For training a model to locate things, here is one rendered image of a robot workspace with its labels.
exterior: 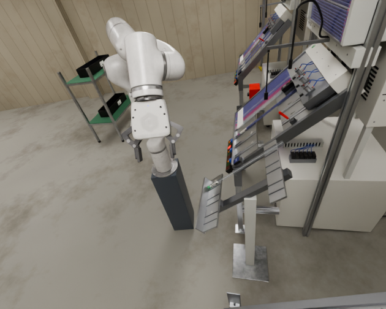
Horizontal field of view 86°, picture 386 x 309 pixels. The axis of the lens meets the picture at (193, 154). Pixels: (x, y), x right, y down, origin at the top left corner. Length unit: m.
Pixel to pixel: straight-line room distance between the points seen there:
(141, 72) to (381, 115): 1.07
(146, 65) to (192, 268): 1.55
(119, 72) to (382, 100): 1.15
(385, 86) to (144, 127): 1.00
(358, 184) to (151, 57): 1.37
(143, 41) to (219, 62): 4.26
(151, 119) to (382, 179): 1.39
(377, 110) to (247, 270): 1.27
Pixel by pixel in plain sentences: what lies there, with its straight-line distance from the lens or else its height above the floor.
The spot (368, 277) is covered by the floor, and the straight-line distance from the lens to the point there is 1.97.
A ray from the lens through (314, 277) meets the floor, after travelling 1.85.
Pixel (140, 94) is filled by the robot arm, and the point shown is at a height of 1.49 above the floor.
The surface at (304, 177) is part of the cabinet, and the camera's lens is 1.49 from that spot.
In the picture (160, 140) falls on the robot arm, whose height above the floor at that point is 0.97.
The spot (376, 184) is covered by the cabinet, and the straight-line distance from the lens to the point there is 1.63.
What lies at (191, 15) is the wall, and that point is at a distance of 4.62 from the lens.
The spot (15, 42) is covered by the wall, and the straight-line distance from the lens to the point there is 5.99.
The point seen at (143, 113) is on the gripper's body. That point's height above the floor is 1.44.
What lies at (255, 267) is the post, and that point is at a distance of 1.79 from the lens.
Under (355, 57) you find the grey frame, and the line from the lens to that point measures 1.05.
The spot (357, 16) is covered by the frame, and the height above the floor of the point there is 1.48.
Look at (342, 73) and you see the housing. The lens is 1.14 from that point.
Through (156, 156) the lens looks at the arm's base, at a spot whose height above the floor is 0.86.
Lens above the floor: 1.68
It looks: 40 degrees down
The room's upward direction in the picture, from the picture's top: 13 degrees counter-clockwise
